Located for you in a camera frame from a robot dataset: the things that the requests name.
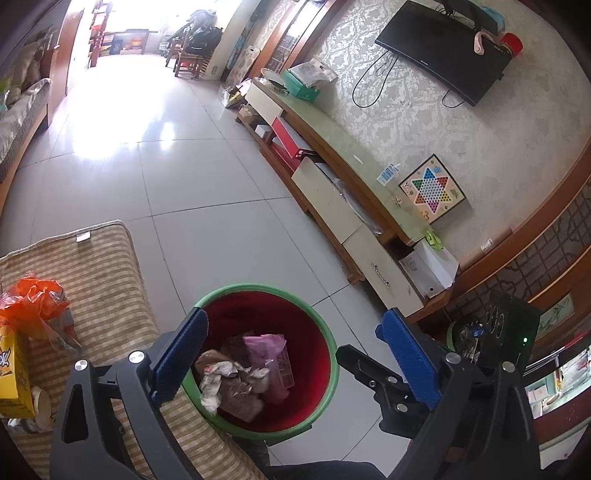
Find brown wooden cabinet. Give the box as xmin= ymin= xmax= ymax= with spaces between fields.
xmin=46 ymin=0 xmax=86 ymax=125

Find round plate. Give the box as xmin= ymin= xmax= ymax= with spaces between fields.
xmin=261 ymin=68 xmax=289 ymax=89

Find person's trouser leg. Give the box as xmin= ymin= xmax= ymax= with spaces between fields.
xmin=252 ymin=438 xmax=389 ymax=480

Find long television cabinet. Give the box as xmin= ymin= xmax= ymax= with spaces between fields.
xmin=235 ymin=76 xmax=462 ymax=324

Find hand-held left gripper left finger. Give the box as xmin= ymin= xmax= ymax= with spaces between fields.
xmin=48 ymin=307 xmax=209 ymax=480

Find sofa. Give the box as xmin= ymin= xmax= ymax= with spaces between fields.
xmin=0 ymin=76 xmax=54 ymax=185

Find black backpack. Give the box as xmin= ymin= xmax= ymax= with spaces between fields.
xmin=185 ymin=25 xmax=223 ymax=54

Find orange plastic bag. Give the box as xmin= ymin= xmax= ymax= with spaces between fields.
xmin=0 ymin=272 xmax=81 ymax=352

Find white cardboard box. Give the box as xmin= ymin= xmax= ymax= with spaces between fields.
xmin=398 ymin=240 xmax=460 ymax=301

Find red flat box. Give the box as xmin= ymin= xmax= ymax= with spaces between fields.
xmin=270 ymin=117 xmax=319 ymax=160

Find star checkers board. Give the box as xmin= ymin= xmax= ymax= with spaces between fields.
xmin=398 ymin=154 xmax=468 ymax=225

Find green box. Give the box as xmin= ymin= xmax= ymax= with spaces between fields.
xmin=281 ymin=69 xmax=321 ymax=100

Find beige cushion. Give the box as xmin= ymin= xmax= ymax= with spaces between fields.
xmin=9 ymin=44 xmax=44 ymax=93

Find red bin green rim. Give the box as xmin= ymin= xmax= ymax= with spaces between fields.
xmin=181 ymin=284 xmax=341 ymax=448

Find foil ball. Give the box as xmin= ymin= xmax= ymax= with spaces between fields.
xmin=198 ymin=360 xmax=252 ymax=414

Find carved wooden wall panel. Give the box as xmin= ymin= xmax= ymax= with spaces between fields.
xmin=443 ymin=152 xmax=591 ymax=462

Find bags beside cabinet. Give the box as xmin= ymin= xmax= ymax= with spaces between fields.
xmin=222 ymin=83 xmax=252 ymax=109

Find wooden chairs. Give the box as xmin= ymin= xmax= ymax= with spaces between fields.
xmin=164 ymin=28 xmax=215 ymax=80

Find yellow box orange print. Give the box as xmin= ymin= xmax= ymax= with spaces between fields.
xmin=0 ymin=320 xmax=37 ymax=418

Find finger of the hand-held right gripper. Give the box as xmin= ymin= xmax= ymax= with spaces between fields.
xmin=336 ymin=344 xmax=407 ymax=393
xmin=376 ymin=387 xmax=432 ymax=437

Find black television cable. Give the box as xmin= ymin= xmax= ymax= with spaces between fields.
xmin=352 ymin=51 xmax=398 ymax=109

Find red-brown wooden furniture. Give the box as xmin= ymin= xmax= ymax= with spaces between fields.
xmin=88 ymin=0 xmax=114 ymax=68

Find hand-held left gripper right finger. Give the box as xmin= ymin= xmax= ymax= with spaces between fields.
xmin=375 ymin=308 xmax=541 ymax=480

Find black wall television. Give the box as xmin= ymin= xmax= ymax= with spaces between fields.
xmin=374 ymin=0 xmax=515 ymax=108

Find beige striped sofa cover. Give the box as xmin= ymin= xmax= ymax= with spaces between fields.
xmin=0 ymin=78 xmax=52 ymax=153

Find pink snack box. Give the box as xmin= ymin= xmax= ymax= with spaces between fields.
xmin=243 ymin=333 xmax=296 ymax=404

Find red round object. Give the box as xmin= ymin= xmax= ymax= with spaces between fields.
xmin=501 ymin=32 xmax=525 ymax=58

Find white plastic bag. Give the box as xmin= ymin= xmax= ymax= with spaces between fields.
xmin=288 ymin=58 xmax=339 ymax=88

